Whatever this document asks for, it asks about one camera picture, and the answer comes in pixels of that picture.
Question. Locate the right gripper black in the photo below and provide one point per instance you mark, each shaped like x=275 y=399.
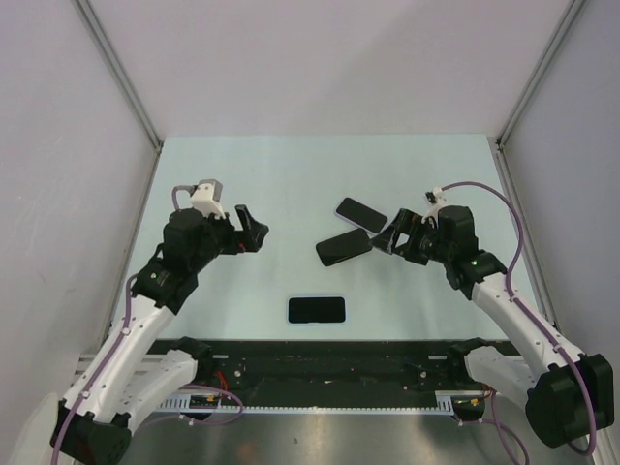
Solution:
x=410 y=224

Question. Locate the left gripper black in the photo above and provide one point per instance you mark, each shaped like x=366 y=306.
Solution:
x=247 y=240

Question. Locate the black phone case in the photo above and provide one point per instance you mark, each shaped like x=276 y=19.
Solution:
x=320 y=257

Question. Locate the blue-edged black phone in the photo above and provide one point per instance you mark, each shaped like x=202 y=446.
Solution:
x=317 y=310

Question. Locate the light blue phone case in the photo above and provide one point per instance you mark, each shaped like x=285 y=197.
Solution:
x=290 y=311

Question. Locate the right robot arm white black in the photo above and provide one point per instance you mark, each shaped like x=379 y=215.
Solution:
x=564 y=393

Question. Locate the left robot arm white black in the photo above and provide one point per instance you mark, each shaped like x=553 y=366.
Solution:
x=100 y=413

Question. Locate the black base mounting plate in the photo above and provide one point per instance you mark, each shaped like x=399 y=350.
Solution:
x=336 y=373

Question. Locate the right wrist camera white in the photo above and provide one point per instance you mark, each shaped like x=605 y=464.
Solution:
x=436 y=200

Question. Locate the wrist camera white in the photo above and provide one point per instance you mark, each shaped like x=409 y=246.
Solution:
x=436 y=200
x=206 y=199

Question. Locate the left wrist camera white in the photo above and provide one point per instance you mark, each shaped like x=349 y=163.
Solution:
x=206 y=199

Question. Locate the right side aluminium rail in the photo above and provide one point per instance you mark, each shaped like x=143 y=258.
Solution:
x=531 y=261

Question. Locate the grey slotted cable duct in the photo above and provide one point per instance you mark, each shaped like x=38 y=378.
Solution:
x=193 y=402

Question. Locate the right aluminium frame post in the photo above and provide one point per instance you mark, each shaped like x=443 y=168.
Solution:
x=550 y=52

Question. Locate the aluminium frame post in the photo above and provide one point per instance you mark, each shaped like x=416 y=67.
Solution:
x=100 y=37
x=550 y=52

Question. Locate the left aluminium frame post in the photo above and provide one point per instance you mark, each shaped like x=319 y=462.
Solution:
x=100 y=37

